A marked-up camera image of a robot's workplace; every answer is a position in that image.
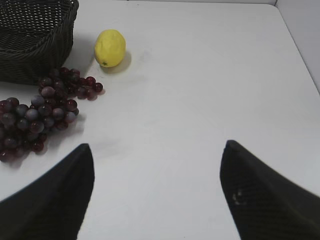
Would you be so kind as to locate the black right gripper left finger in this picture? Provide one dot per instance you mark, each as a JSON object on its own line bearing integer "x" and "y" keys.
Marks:
{"x": 53, "y": 207}

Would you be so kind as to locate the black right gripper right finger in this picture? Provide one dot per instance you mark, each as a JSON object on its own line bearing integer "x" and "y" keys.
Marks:
{"x": 264, "y": 204}

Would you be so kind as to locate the black wicker basket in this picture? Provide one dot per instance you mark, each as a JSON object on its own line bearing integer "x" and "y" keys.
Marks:
{"x": 35, "y": 37}

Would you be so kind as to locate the dark red grape bunch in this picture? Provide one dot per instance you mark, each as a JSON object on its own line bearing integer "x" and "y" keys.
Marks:
{"x": 25, "y": 128}

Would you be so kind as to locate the yellow lemon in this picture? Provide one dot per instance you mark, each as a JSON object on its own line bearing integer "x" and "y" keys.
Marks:
{"x": 110, "y": 48}

